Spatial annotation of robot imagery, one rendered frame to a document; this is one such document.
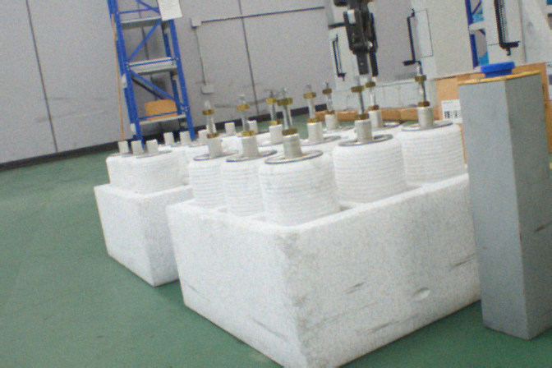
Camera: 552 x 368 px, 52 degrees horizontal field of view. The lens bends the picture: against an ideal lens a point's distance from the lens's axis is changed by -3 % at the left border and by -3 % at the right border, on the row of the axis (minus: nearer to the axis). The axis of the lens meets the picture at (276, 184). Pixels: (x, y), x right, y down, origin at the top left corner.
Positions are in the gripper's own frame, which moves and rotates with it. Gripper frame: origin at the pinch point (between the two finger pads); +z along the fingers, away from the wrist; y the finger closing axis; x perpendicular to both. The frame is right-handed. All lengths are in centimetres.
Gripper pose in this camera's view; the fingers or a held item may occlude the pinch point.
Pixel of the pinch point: (368, 69)
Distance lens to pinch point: 96.2
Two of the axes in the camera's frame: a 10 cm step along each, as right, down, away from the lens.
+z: 1.8, 9.7, 1.6
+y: -3.2, 2.1, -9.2
